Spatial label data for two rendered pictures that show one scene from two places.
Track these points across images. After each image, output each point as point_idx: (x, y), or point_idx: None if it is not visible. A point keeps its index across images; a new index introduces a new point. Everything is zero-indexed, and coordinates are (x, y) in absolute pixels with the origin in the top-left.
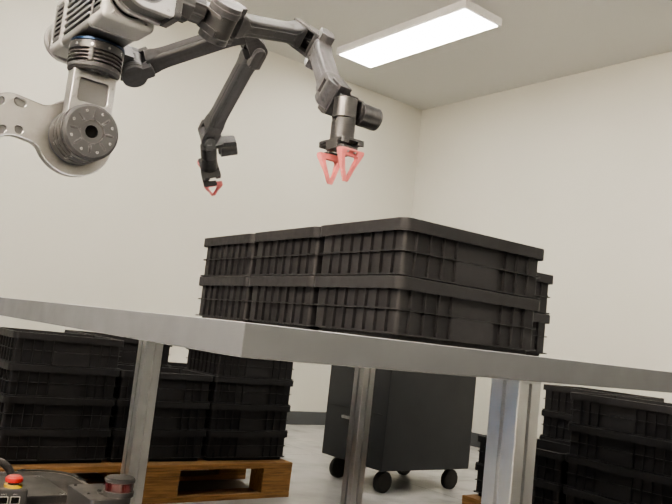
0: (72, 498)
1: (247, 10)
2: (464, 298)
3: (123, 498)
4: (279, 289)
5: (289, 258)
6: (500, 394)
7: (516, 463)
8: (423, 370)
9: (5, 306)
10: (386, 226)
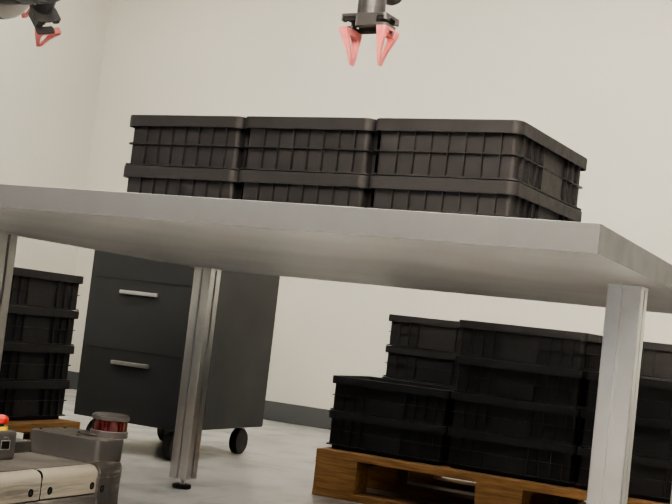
0: (47, 443)
1: None
2: (545, 207)
3: (123, 438)
4: (302, 188)
5: (316, 152)
6: (619, 301)
7: (635, 364)
8: (641, 272)
9: (8, 195)
10: (492, 128)
